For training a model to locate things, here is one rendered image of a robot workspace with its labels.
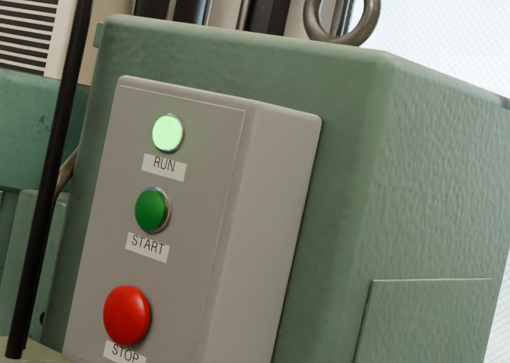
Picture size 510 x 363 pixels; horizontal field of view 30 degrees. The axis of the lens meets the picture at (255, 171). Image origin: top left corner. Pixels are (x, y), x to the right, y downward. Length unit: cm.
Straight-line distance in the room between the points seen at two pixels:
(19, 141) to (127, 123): 25
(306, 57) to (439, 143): 9
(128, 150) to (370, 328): 16
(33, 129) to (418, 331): 34
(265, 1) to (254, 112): 175
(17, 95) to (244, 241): 33
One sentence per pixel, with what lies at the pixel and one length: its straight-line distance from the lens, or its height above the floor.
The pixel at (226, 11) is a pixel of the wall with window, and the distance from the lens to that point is 236.
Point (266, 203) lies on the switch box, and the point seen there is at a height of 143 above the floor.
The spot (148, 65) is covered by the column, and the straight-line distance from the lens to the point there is 58.
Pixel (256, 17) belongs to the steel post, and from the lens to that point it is 220.
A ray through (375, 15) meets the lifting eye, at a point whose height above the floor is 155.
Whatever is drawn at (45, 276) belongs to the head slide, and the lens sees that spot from 70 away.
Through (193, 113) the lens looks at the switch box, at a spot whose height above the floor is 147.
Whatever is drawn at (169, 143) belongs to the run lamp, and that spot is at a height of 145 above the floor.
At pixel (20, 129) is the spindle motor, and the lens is 74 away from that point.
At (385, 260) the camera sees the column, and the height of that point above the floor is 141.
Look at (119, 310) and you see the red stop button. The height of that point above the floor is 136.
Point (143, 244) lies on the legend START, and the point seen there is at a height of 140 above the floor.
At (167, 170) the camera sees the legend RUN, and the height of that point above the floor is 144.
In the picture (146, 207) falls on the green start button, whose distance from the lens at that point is 48.
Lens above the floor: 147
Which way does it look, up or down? 3 degrees down
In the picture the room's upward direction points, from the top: 12 degrees clockwise
